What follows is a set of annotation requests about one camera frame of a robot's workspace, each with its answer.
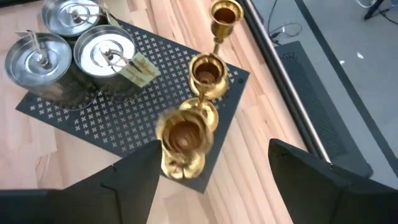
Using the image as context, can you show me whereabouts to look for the medium gold candlestick holder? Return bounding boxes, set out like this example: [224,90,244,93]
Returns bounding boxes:
[208,0,245,55]

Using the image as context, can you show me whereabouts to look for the black aluminium table frame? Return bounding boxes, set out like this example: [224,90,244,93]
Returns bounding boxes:
[238,0,374,180]

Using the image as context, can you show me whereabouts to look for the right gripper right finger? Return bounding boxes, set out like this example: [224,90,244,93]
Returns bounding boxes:
[267,139,398,224]

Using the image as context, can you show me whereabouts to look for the black perforated metal shelf riser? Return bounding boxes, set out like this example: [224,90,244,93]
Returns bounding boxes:
[15,19,251,194]

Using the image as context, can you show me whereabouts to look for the short gold candlestick holder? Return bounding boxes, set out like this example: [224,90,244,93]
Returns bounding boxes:
[178,52,230,133]

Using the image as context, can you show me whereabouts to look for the black computer case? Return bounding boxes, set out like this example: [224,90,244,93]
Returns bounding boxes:
[275,40,349,156]

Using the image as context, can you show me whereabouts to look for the silver lidded tin with twine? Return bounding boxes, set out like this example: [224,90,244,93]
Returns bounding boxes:
[3,30,100,111]
[73,24,162,97]
[40,0,122,38]

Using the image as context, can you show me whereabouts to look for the tall gold candlestick holder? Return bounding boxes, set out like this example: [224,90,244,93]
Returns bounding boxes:
[154,108,215,180]

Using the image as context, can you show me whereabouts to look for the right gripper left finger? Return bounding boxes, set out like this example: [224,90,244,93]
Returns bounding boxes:
[0,139,163,224]

